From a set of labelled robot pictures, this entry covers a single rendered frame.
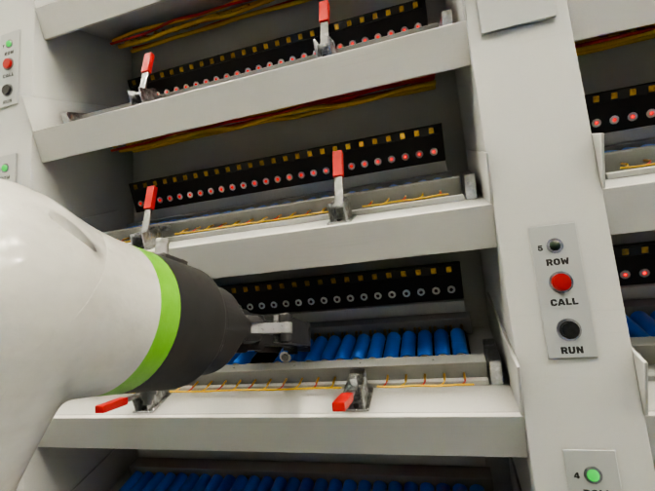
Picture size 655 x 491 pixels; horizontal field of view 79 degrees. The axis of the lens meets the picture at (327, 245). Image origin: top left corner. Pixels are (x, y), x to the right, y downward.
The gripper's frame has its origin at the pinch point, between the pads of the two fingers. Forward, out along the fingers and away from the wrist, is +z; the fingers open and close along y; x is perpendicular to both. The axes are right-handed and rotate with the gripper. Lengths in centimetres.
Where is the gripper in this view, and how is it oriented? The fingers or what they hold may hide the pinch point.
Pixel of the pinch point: (284, 339)
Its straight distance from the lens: 50.8
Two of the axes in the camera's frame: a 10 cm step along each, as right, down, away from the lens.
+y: -9.5, 1.2, 2.8
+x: 0.3, 9.6, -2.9
